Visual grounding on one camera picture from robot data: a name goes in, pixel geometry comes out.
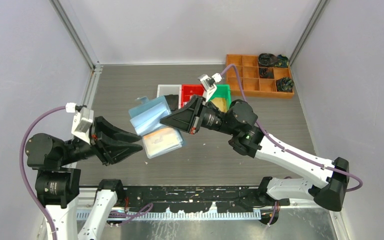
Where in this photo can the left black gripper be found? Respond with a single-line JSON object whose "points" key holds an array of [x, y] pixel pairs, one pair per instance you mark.
{"points": [[112, 143]]}

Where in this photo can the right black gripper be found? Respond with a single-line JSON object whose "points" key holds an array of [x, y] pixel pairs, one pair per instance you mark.
{"points": [[189, 118]]}

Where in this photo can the blue card holder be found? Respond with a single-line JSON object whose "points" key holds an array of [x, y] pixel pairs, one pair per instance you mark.
{"points": [[145, 118]]}

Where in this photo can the gold card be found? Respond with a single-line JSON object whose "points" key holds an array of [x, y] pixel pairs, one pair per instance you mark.
{"points": [[161, 141]]}

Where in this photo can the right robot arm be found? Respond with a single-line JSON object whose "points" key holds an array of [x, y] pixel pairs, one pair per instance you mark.
{"points": [[321, 180]]}

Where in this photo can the black credit cards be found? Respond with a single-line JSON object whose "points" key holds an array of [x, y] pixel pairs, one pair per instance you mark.
{"points": [[172, 101]]}

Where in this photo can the gold credit cards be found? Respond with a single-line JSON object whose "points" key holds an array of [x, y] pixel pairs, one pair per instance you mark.
{"points": [[220, 103]]}

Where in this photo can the red plastic bin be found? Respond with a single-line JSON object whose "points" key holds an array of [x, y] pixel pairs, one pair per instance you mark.
{"points": [[189, 90]]}

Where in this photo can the white plastic bin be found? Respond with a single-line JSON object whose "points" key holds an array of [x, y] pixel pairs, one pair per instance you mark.
{"points": [[169, 89]]}

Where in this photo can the green plastic bin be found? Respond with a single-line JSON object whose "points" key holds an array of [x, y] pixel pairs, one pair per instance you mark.
{"points": [[223, 91]]}

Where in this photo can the orange wooden compartment tray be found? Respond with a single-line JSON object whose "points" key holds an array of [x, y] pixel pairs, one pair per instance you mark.
{"points": [[249, 80]]}

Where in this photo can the dark rolled sock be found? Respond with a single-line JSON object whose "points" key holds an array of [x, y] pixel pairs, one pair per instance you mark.
{"points": [[266, 73], [282, 61], [285, 85], [267, 60]]}

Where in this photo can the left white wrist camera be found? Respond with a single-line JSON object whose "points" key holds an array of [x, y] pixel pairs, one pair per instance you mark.
{"points": [[82, 121]]}

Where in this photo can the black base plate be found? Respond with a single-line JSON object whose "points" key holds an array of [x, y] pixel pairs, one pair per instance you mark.
{"points": [[192, 199]]}

